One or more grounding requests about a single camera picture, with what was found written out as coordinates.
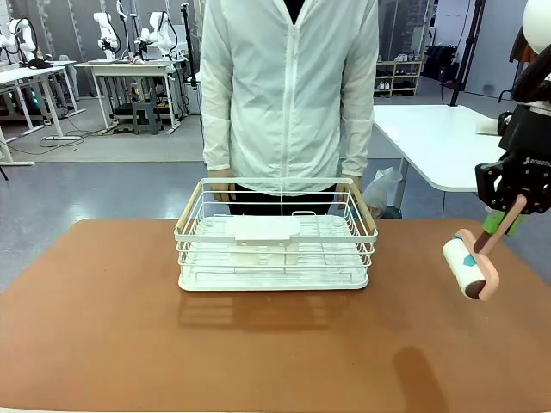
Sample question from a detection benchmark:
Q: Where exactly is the white plastic cover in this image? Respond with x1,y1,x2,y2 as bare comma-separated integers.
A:
474,117,504,138

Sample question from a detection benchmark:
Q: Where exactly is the white desk with robots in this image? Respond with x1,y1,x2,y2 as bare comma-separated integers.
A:
73,59,184,135

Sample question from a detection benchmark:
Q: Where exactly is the white wire dish rack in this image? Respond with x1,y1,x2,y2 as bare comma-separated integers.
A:
174,176,379,293

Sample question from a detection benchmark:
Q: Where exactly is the person's left forearm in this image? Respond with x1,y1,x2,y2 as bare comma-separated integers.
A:
341,116,375,178

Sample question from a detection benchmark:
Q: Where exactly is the white plastic cutlery holder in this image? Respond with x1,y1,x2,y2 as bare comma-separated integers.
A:
224,214,302,270

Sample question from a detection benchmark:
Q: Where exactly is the wooden shoe rack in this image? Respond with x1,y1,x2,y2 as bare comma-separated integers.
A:
373,59,424,98

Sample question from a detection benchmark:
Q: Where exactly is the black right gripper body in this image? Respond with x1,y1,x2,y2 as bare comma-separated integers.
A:
500,104,551,197

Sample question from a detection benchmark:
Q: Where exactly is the person's right forearm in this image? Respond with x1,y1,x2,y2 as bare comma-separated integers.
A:
200,114,236,172

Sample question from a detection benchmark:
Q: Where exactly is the white desk with black item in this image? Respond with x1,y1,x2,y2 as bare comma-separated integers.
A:
0,59,86,167

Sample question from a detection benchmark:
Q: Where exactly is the person's right hand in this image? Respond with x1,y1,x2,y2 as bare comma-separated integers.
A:
209,168,238,203

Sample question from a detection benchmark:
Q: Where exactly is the black camera pole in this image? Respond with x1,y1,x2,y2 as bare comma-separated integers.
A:
179,2,201,91

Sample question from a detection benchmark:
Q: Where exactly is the black tripod stand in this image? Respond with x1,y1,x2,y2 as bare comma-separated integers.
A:
449,0,487,108

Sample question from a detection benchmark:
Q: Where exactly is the clear plastic bag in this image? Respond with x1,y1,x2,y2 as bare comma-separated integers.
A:
362,166,405,219

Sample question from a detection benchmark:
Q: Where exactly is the dark bags pile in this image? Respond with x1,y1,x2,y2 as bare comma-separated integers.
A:
425,44,461,83

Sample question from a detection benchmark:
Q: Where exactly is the grey step stool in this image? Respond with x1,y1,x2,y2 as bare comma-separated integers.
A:
131,99,164,136

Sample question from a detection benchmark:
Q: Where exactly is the black floor cable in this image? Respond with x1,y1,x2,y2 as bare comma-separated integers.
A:
8,115,111,155

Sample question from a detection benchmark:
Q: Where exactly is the person's left hand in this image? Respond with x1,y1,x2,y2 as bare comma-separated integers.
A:
337,175,362,210

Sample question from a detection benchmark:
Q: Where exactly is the person in white jacket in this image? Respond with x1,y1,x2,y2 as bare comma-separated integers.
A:
200,0,380,217

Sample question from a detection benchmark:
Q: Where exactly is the clothes rack with jackets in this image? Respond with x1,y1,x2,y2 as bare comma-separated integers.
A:
498,25,533,103

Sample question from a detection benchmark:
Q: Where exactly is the white curved-edge table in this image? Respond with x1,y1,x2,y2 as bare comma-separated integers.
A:
372,104,513,208

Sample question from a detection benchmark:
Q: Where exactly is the pink lint roller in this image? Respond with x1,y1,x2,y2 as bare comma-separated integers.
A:
443,194,527,302

